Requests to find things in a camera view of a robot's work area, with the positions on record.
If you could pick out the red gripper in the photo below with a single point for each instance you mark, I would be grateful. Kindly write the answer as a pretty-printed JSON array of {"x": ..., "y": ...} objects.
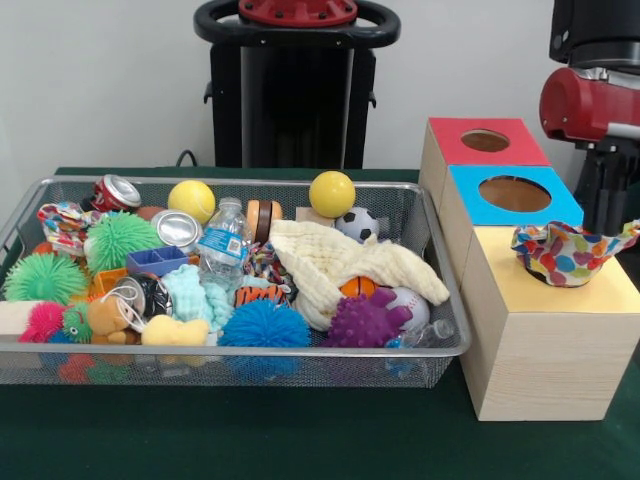
[{"x": 580, "y": 110}]

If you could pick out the multicoloured patterned cloth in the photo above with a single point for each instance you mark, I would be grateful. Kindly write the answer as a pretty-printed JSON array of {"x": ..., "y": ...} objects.
[{"x": 570, "y": 255}]

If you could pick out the wooden box with three holes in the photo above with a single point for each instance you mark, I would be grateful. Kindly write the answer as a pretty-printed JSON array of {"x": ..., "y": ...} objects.
[{"x": 550, "y": 350}]

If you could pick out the clear mesh bin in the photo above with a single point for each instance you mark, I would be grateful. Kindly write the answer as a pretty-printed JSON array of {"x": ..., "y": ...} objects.
[{"x": 150, "y": 367}]

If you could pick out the small soccer ball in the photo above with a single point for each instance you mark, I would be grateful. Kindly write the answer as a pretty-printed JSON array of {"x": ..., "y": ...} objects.
[{"x": 356, "y": 225}]

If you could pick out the cream waffle cloth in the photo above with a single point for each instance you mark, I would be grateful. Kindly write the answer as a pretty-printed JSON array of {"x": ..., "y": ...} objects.
[{"x": 350, "y": 260}]

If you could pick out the smooth yellow ball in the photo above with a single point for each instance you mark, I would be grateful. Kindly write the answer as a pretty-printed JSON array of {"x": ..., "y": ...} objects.
[{"x": 331, "y": 194}]

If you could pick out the purple spiky toy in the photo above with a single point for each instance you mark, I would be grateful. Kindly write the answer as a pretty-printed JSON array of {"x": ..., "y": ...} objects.
[{"x": 365, "y": 322}]

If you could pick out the brown striped wooden burger toy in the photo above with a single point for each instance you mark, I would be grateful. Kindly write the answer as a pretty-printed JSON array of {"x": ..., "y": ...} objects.
[{"x": 262, "y": 216}]

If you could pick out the blue spiky ball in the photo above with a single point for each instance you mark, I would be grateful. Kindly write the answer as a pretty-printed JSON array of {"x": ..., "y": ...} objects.
[{"x": 263, "y": 325}]

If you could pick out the yellow tennis-seam ball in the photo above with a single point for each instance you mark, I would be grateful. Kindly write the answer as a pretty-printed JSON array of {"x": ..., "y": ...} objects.
[{"x": 191, "y": 200}]

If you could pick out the silver drink can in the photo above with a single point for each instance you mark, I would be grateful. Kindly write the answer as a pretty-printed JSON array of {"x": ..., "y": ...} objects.
[{"x": 175, "y": 230}]

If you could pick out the dark green tablecloth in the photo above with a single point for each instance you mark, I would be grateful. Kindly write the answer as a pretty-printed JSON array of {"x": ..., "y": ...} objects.
[{"x": 250, "y": 435}]

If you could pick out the red drink can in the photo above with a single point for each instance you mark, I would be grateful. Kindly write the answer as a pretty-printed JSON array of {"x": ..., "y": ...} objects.
[{"x": 116, "y": 192}]

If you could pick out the green spiky ball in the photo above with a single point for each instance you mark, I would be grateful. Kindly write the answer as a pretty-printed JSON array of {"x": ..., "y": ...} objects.
[
  {"x": 45, "y": 277},
  {"x": 117, "y": 240}
]

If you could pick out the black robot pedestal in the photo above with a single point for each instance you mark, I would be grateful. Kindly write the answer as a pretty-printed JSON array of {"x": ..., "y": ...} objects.
[{"x": 295, "y": 100}]

